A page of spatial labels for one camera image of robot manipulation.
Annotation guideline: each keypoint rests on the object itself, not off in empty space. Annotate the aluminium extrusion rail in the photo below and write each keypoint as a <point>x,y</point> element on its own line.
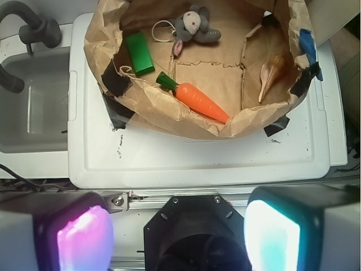
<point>118,201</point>

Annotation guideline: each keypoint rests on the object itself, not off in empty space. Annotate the grey sink basin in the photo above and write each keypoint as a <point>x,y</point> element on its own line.
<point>35,120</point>

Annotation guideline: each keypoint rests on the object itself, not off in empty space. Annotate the crumpled brown paper bag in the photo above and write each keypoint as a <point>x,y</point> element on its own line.
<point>228,71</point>

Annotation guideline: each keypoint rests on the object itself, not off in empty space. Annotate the green rectangular block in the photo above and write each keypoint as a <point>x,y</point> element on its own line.
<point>139,54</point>

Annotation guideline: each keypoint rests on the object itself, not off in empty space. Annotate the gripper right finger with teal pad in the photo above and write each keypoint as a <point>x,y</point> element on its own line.
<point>303,227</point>

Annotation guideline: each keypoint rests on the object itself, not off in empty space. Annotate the beige spiral seashell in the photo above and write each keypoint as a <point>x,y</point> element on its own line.
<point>270,73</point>

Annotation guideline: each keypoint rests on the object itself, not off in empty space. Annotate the white plastic tray lid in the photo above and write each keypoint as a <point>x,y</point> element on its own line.
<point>102,157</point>

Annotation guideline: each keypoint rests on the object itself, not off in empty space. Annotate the black octagonal mount plate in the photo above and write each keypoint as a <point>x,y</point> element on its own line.
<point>195,235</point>

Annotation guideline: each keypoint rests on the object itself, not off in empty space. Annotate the orange toy carrot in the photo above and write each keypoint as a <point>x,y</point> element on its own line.
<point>194,98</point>

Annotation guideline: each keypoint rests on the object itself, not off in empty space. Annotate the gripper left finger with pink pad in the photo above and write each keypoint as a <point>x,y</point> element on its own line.
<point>55,231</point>

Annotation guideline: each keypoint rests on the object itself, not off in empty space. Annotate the grey plush mouse toy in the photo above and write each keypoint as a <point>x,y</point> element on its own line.
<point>193,25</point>

